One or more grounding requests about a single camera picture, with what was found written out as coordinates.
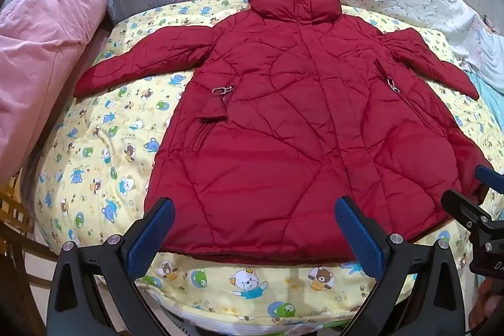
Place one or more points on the pink quilt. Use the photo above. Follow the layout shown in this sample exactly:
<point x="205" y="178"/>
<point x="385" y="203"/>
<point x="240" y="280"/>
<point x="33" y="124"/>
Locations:
<point x="47" y="44"/>

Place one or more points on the red quilted jacket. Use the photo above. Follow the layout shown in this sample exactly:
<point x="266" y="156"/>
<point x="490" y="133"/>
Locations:
<point x="275" y="123"/>

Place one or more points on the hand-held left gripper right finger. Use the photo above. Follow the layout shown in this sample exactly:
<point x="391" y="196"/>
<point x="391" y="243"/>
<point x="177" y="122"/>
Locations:
<point x="362" y="241"/>

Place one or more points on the person's right hand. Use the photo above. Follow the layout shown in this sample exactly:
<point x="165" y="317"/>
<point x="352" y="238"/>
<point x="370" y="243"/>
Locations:
<point x="490" y="304"/>

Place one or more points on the yellow bear printed bedsheet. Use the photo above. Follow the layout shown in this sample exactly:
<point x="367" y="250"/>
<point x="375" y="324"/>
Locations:
<point x="98" y="162"/>

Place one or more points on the light blue cloth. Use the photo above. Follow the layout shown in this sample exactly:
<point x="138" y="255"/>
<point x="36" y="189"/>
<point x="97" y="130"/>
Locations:
<point x="490" y="92"/>

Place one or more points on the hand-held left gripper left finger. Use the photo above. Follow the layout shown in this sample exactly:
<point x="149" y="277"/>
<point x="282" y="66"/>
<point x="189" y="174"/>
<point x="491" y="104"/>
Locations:
<point x="153" y="237"/>

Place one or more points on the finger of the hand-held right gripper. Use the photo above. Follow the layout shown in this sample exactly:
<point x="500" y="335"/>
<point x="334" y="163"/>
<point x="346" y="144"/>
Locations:
<point x="466" y="208"/>
<point x="490" y="178"/>

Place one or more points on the wooden furniture frame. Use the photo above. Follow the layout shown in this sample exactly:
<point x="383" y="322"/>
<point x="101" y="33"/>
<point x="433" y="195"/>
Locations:
<point x="19" y="241"/>

